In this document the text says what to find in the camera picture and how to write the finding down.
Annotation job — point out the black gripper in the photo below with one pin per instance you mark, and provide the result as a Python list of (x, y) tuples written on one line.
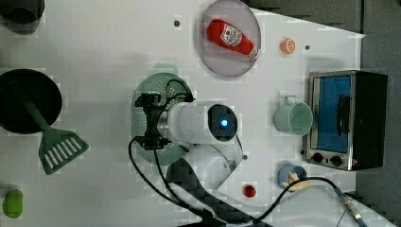
[(151, 139)]

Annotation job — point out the mint green plastic strainer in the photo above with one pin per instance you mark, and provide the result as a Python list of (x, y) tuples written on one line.
[(174, 90)]

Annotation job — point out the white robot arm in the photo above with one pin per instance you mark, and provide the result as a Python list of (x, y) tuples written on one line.
[(195, 148)]

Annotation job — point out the green slotted spatula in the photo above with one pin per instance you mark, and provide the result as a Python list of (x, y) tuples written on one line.
[(58, 147)]

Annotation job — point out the red ketchup bottle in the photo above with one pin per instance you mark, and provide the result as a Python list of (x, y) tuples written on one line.
[(230, 37)]

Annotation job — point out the blue cup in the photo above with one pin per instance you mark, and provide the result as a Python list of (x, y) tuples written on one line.
[(285, 170)]

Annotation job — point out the mint green cup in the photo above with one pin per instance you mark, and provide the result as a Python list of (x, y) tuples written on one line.
[(293, 117)]

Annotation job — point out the yellow banana toy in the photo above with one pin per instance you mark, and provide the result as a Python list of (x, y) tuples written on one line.
[(292, 177)]

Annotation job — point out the black round pan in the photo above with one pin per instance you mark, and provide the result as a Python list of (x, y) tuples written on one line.
[(42, 91)]

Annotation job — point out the green pepper toy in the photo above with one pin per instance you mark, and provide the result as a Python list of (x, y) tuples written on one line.
[(13, 204)]

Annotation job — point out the orange slice toy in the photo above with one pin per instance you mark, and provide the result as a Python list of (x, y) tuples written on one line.
[(288, 46)]

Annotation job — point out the dark grey pot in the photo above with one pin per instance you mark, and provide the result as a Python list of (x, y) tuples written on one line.
[(22, 16)]

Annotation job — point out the silver black toaster oven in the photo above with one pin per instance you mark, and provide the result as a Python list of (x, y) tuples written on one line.
[(349, 111)]

